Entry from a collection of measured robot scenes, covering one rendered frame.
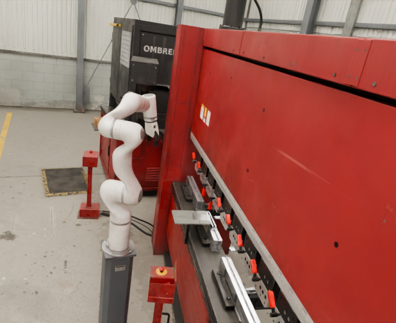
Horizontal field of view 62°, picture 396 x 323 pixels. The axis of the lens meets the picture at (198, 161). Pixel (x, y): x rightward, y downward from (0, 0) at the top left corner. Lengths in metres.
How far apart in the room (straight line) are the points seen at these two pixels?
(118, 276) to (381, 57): 1.73
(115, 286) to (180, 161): 1.45
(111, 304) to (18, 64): 7.29
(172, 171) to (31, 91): 6.24
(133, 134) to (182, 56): 1.45
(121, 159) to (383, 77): 1.20
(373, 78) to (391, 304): 0.58
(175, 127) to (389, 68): 2.29
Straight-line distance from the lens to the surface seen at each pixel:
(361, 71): 1.07
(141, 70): 3.07
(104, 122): 1.66
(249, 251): 1.71
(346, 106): 1.12
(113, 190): 1.84
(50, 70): 8.88
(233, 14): 2.69
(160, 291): 2.18
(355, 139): 1.07
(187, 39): 2.94
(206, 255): 2.31
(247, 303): 1.91
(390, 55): 1.01
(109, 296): 2.20
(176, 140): 3.08
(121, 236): 1.97
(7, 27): 8.82
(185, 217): 2.43
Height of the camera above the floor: 2.23
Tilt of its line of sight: 21 degrees down
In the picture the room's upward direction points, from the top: 9 degrees clockwise
